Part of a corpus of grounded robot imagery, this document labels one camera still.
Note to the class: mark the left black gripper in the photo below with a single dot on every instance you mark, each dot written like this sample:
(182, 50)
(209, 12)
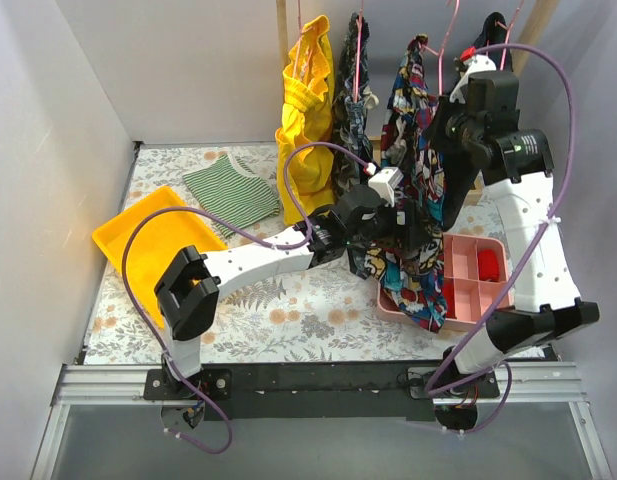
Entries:
(408, 226)

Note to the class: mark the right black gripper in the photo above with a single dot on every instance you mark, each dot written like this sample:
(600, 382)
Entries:
(443, 128)

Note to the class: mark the colourful comic print shorts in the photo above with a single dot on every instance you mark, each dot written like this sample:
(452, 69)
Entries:
(410, 111)

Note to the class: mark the pink wire hanger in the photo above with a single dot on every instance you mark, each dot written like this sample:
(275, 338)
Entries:
(440, 52)

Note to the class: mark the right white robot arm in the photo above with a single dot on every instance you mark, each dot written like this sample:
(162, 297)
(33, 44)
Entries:
(541, 301)

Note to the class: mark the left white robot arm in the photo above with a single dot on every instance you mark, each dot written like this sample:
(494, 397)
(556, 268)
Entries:
(194, 283)

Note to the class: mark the dark leaf print shorts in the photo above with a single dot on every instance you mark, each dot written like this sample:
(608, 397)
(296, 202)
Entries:
(350, 118)

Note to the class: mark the yellow shorts on hanger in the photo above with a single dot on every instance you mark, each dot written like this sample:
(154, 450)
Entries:
(307, 117)

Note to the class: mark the pink hanger under leaf shorts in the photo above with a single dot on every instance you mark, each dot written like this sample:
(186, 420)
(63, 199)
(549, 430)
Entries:
(360, 39)

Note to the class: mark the pink hanger under yellow shorts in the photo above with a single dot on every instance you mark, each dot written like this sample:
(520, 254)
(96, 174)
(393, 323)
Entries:
(303, 48)

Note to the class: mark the red cloth front compartment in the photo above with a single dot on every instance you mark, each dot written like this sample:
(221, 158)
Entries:
(449, 296)

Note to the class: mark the pink divided organiser tray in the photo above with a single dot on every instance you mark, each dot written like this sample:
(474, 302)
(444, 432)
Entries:
(468, 280)

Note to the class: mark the red folded cloth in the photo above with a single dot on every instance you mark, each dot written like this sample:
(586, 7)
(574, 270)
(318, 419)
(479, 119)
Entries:
(488, 266)

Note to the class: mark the green striped folded shirt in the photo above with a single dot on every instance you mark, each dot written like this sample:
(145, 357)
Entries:
(231, 191)

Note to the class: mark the yellow plastic tray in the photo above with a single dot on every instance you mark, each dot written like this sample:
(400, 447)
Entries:
(155, 246)

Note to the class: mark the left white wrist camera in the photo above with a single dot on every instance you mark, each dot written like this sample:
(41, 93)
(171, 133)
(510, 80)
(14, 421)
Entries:
(381, 184)

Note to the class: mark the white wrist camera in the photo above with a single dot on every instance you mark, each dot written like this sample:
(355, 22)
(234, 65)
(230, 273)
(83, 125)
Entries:
(381, 184)
(469, 64)

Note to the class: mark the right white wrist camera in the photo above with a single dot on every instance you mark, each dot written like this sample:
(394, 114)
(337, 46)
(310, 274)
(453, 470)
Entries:
(469, 64)

